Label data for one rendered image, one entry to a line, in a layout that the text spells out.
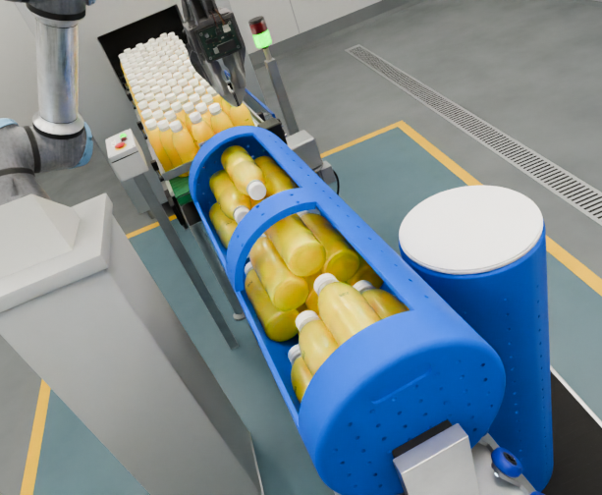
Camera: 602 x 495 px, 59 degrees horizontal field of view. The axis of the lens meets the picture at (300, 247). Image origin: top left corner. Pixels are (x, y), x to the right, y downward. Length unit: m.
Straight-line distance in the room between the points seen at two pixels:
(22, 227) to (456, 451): 1.01
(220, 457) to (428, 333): 1.25
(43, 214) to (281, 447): 1.27
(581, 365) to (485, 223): 1.16
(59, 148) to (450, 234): 0.94
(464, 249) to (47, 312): 0.95
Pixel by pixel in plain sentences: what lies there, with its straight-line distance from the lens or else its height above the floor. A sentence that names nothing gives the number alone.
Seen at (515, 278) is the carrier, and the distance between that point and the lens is 1.06.
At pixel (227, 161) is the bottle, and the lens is 1.30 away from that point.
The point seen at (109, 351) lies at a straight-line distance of 1.46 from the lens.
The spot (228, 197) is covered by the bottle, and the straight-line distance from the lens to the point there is 1.25.
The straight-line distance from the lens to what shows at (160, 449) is 1.76.
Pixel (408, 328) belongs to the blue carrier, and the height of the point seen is 1.23.
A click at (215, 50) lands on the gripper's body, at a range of 0.84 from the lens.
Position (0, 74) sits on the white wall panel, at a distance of 6.17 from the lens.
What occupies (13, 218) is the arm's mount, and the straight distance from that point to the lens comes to 1.34.
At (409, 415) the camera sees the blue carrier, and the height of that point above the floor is 1.12.
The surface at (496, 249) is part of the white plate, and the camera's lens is 1.05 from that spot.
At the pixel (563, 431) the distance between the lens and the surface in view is 1.86.
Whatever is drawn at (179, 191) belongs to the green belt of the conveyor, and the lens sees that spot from 1.96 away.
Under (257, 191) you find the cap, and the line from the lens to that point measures 1.18.
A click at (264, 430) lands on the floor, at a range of 2.22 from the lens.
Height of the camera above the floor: 1.72
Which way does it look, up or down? 36 degrees down
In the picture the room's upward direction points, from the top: 21 degrees counter-clockwise
